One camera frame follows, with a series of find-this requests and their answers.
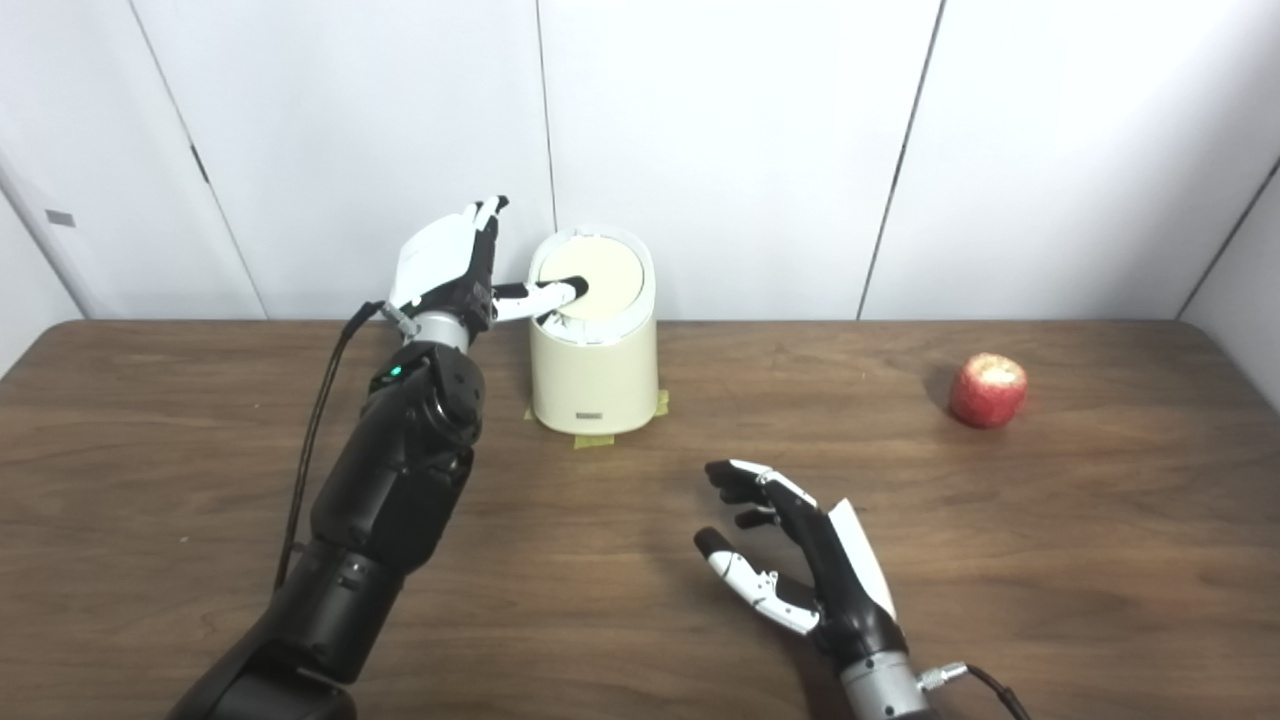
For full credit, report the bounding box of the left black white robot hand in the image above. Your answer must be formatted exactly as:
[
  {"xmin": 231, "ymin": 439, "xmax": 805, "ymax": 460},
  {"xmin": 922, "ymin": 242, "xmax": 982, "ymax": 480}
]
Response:
[{"xmin": 388, "ymin": 195, "xmax": 591, "ymax": 336}]

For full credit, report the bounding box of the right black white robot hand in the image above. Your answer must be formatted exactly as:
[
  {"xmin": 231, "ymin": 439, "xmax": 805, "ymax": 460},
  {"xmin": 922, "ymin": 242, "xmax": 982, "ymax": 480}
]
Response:
[{"xmin": 694, "ymin": 459, "xmax": 909, "ymax": 661}]

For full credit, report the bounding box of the round cream bin lid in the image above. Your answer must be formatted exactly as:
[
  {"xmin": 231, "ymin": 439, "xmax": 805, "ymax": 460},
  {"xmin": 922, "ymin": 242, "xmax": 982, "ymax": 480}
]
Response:
[{"xmin": 538, "ymin": 236, "xmax": 645, "ymax": 322}]

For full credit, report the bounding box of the cream-colored bin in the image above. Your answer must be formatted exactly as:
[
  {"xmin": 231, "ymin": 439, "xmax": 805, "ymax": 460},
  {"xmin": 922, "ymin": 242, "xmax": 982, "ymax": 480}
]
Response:
[{"xmin": 527, "ymin": 228, "xmax": 660, "ymax": 437}]

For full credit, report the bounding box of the red apple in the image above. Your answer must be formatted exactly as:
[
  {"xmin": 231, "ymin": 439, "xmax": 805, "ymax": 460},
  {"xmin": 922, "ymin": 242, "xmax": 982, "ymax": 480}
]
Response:
[{"xmin": 948, "ymin": 352, "xmax": 1029, "ymax": 430}]

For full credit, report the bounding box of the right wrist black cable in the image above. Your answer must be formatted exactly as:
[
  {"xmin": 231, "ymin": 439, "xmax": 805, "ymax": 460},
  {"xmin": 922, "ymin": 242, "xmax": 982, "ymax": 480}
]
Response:
[{"xmin": 918, "ymin": 662, "xmax": 1031, "ymax": 720}]

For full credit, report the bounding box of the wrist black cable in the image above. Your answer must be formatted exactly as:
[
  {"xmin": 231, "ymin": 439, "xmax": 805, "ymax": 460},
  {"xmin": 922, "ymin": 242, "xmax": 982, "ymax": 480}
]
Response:
[
  {"xmin": 273, "ymin": 300, "xmax": 421, "ymax": 591},
  {"xmin": 918, "ymin": 662, "xmax": 1031, "ymax": 720}
]

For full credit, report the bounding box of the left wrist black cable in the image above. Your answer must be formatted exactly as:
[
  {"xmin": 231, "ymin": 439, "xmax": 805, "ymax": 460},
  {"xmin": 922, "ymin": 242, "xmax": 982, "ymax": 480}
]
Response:
[{"xmin": 273, "ymin": 300, "xmax": 421, "ymax": 591}]

